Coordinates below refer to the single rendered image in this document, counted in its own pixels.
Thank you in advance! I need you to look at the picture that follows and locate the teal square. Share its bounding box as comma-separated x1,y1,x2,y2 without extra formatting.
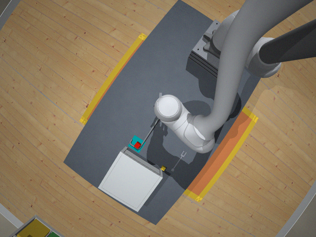
128,135,146,153

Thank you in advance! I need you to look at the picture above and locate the red block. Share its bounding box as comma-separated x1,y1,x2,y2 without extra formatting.
134,142,141,149

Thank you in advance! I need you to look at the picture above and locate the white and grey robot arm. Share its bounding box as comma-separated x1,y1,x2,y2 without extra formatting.
154,0,316,153

